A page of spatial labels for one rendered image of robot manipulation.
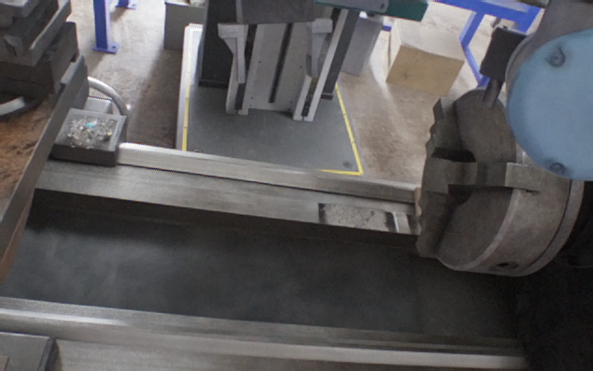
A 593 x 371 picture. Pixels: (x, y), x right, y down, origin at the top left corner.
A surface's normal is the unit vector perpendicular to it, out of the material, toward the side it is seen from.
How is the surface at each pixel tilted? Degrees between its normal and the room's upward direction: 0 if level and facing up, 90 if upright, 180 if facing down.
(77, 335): 48
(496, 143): 90
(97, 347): 0
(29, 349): 0
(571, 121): 77
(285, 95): 90
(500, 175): 90
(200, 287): 8
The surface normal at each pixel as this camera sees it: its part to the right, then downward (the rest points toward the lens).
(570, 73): -0.38, 0.41
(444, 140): 0.23, -0.49
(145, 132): 0.23, -0.66
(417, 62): -0.04, 0.73
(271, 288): 0.42, -0.66
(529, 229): 0.11, 0.47
